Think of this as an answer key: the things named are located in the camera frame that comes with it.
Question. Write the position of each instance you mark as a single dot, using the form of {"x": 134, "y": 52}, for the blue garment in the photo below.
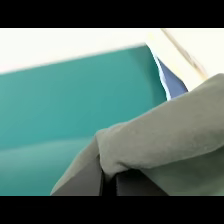
{"x": 175, "y": 83}

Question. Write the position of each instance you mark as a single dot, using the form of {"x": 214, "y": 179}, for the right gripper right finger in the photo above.
{"x": 136, "y": 185}

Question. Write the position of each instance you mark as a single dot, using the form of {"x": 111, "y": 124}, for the brown T-shirt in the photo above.
{"x": 173, "y": 133}

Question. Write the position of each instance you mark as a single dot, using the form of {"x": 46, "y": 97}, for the white garment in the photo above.
{"x": 163, "y": 78}

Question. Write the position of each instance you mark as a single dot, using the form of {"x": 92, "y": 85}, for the cream garment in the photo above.
{"x": 176, "y": 60}

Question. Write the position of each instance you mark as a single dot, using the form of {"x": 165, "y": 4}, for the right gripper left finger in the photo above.
{"x": 81, "y": 176}

